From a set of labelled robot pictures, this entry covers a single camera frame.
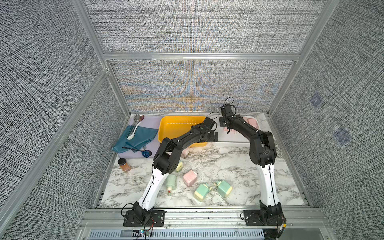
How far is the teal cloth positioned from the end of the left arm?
38 cm

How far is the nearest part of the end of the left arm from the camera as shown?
0.75 m

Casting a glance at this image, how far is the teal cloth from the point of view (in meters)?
1.00
